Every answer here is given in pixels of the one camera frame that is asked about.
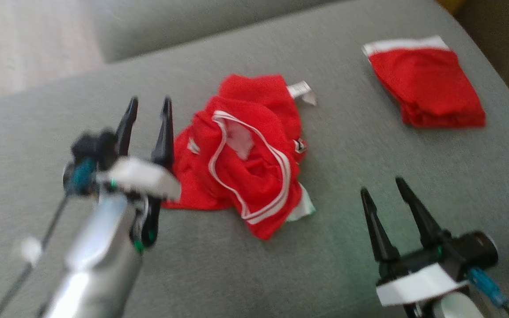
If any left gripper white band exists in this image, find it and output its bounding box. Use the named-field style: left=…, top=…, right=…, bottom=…
left=98, top=96, right=182, bottom=253

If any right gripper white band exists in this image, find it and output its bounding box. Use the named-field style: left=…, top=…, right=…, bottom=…
left=361, top=177, right=470, bottom=318

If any red jersey with white trim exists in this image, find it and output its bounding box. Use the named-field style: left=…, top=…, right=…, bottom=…
left=162, top=74, right=318, bottom=241

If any grey sofa seat cushion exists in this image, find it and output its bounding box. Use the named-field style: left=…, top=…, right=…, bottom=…
left=0, top=0, right=509, bottom=318

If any dark grey sofa backrest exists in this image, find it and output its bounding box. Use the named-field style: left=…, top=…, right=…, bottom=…
left=453, top=0, right=509, bottom=116

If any yellow pillow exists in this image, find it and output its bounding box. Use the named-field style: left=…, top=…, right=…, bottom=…
left=435, top=0, right=466, bottom=15

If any right arm cable teal plug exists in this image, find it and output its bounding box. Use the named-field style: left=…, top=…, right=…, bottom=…
left=468, top=266, right=509, bottom=318

